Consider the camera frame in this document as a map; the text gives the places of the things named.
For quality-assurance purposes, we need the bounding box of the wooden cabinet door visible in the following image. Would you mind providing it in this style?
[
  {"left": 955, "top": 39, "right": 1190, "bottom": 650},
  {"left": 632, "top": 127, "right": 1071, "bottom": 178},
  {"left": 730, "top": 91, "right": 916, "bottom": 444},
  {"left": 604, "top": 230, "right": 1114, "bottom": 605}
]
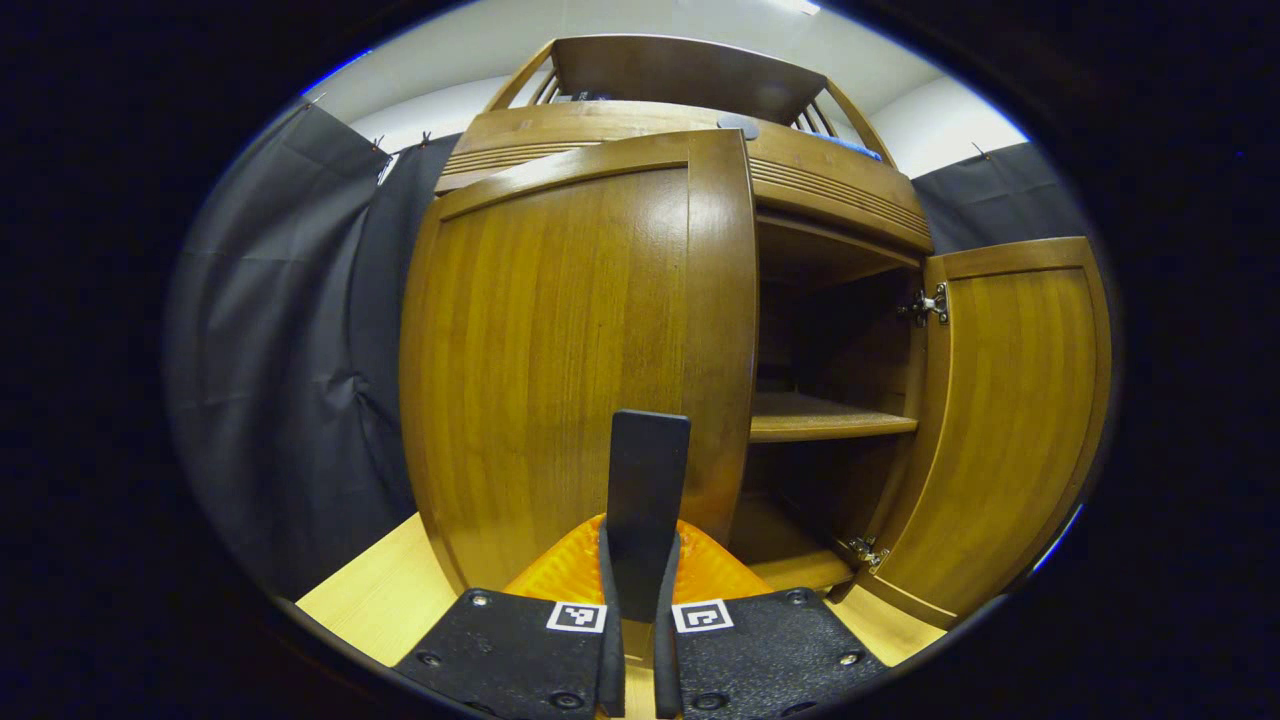
[
  {"left": 860, "top": 237, "right": 1113, "bottom": 629},
  {"left": 398, "top": 128, "right": 761, "bottom": 626}
]

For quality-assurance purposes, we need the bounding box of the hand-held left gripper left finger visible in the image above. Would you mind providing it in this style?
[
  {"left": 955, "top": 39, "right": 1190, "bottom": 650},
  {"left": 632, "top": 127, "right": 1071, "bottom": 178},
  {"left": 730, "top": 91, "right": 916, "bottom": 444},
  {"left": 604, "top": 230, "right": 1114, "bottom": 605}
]
[{"left": 395, "top": 515, "right": 626, "bottom": 720}]

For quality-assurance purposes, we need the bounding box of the black backdrop cloth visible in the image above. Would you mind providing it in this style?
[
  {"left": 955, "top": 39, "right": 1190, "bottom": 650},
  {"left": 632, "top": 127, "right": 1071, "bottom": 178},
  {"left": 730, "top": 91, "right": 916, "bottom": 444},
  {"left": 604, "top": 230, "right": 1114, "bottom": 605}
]
[{"left": 165, "top": 100, "right": 1091, "bottom": 601}]

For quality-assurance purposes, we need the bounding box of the wooden double-door shoe cabinet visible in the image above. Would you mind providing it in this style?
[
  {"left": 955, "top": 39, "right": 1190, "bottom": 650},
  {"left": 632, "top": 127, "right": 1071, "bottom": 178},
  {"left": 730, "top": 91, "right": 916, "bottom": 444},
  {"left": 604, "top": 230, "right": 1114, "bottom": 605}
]
[{"left": 435, "top": 35, "right": 936, "bottom": 596}]

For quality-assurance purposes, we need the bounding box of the wooden drawer with black knob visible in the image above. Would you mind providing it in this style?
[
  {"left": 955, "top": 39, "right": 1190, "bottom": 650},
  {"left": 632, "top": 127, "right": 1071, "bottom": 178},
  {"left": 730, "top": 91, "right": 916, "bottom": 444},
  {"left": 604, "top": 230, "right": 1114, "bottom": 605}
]
[{"left": 435, "top": 100, "right": 934, "bottom": 253}]

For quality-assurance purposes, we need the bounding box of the blue towel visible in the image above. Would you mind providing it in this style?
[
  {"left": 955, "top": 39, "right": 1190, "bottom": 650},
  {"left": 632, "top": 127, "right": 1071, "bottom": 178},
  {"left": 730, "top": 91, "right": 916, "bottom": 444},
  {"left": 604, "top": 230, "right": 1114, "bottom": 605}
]
[{"left": 810, "top": 133, "right": 886, "bottom": 163}]

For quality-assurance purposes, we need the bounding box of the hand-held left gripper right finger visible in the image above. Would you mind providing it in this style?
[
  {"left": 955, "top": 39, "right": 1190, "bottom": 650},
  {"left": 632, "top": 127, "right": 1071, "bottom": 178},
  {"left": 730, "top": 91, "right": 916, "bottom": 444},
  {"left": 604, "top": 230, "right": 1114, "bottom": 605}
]
[{"left": 652, "top": 520, "right": 891, "bottom": 720}]

